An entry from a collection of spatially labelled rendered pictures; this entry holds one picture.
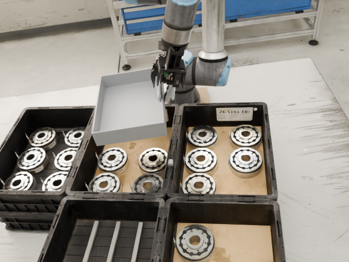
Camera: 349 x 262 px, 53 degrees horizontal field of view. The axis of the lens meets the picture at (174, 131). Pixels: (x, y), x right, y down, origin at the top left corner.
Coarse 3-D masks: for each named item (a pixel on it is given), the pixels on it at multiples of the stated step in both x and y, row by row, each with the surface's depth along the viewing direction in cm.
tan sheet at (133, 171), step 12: (168, 132) 130; (120, 144) 128; (132, 144) 128; (144, 144) 127; (156, 144) 126; (168, 144) 126; (132, 156) 123; (132, 168) 119; (120, 180) 116; (132, 180) 116
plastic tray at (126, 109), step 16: (112, 80) 116; (128, 80) 117; (144, 80) 117; (112, 96) 114; (128, 96) 113; (144, 96) 112; (96, 112) 102; (112, 112) 108; (128, 112) 107; (144, 112) 106; (160, 112) 105; (96, 128) 100; (112, 128) 103; (128, 128) 95; (144, 128) 96; (160, 128) 96; (96, 144) 99
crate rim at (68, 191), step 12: (84, 144) 116; (168, 156) 108; (168, 168) 104; (72, 180) 105; (72, 192) 102; (84, 192) 102; (96, 192) 101; (108, 192) 101; (120, 192) 100; (132, 192) 100; (144, 192) 99
